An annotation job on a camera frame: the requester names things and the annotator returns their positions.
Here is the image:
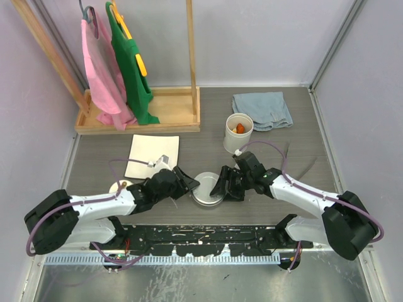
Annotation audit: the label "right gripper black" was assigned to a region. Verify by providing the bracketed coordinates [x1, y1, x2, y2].
[210, 165, 253, 203]

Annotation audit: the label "round metal tin lid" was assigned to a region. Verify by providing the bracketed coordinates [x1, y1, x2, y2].
[192, 172, 222, 199]

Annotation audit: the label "white lid brown handle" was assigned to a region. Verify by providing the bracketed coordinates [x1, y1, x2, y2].
[109, 179, 133, 193]

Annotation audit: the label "white cylindrical container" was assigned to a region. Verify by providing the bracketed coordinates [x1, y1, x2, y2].
[223, 113, 254, 154]

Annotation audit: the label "metal tongs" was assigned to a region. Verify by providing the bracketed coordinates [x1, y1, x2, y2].
[284, 141, 318, 181]

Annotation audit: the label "blue cloth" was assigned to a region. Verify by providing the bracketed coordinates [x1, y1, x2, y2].
[232, 92, 293, 132]

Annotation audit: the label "round metal tin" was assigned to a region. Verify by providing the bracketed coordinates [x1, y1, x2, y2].
[193, 197, 224, 208]

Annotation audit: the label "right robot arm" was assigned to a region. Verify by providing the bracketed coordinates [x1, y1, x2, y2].
[210, 152, 380, 260]

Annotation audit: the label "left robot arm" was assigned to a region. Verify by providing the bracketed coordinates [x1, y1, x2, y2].
[24, 155, 200, 257]

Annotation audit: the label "white square plate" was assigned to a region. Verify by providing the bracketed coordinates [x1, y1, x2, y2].
[125, 135, 179, 179]

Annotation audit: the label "orange shrimp piece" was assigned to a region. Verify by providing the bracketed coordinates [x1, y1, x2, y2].
[236, 123, 245, 134]

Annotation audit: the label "wooden clothes rack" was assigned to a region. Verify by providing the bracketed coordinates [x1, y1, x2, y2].
[11, 1, 201, 135]

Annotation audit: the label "green apron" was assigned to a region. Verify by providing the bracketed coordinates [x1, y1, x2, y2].
[105, 2, 159, 125]

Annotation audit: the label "pink apron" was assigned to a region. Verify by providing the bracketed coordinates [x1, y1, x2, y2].
[81, 12, 137, 130]

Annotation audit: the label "yellow hanger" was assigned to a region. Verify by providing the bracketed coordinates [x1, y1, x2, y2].
[112, 0, 147, 77]

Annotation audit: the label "grey hanger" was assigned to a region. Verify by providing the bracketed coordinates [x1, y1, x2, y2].
[78, 0, 99, 38]

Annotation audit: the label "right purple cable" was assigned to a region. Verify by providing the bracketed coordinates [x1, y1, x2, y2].
[239, 140, 385, 271]

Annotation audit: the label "purple cable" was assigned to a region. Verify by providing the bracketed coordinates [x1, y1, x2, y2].
[239, 140, 385, 271]
[25, 158, 155, 271]

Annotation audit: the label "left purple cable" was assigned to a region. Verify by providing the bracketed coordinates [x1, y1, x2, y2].
[25, 158, 155, 271]

